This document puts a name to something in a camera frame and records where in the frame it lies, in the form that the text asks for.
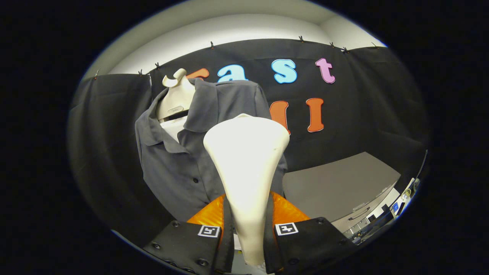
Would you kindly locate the grey-topped beige cabinet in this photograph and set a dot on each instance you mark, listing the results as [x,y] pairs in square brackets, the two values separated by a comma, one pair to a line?
[336,183]

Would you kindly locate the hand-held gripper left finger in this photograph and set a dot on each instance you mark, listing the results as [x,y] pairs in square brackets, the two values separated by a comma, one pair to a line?
[191,244]

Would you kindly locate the grey button shirt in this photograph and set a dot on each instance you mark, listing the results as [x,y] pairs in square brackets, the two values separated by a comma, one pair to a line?
[179,172]

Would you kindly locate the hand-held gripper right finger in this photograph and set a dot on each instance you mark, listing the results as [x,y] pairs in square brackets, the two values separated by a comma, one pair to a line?
[313,240]

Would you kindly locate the black backdrop cloth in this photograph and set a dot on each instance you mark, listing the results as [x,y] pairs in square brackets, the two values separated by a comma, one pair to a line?
[363,114]

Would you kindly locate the white garment hanger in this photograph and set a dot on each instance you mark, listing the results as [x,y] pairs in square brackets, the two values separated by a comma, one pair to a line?
[177,99]

